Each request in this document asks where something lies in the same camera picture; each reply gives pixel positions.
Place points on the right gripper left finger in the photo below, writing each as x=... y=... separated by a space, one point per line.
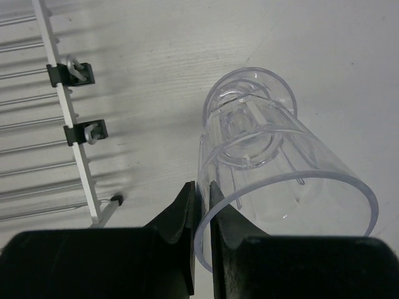
x=153 y=261

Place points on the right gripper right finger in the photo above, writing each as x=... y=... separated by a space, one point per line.
x=250 y=263

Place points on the clear glass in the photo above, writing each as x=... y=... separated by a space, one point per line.
x=249 y=80
x=257 y=158

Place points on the metal dish rack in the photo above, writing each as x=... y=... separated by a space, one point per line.
x=54 y=126

